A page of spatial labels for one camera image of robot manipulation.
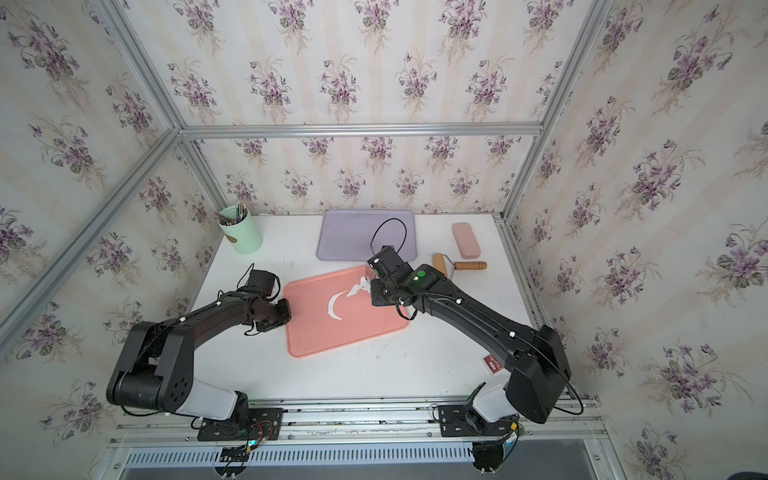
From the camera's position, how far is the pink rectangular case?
1.10 m

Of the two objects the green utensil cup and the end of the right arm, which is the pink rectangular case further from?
the green utensil cup

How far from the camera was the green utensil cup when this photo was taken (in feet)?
3.29

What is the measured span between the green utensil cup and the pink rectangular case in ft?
2.52
